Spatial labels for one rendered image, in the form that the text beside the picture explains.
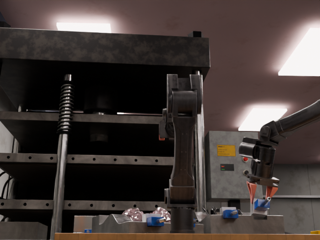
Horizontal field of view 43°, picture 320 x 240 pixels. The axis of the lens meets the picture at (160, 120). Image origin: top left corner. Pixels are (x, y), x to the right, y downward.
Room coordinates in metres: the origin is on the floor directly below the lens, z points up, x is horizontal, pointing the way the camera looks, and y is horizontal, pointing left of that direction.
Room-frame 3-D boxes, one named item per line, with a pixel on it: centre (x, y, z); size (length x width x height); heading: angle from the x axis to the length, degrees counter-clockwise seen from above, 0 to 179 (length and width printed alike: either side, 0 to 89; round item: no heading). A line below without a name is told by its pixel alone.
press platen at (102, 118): (2.58, 0.40, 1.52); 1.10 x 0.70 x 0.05; 95
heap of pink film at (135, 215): (1.58, 0.06, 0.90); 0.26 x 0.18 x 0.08; 22
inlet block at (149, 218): (1.31, 0.01, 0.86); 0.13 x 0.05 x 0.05; 22
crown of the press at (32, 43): (2.52, 0.39, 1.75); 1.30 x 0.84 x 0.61; 95
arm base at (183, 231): (1.14, -0.06, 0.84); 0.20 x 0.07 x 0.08; 92
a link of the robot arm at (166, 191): (1.15, -0.06, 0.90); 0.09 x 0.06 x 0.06; 92
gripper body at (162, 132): (1.42, -0.05, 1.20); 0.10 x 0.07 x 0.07; 92
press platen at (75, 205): (2.57, 0.39, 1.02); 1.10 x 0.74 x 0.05; 95
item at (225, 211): (1.42, -0.24, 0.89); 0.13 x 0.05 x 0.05; 4
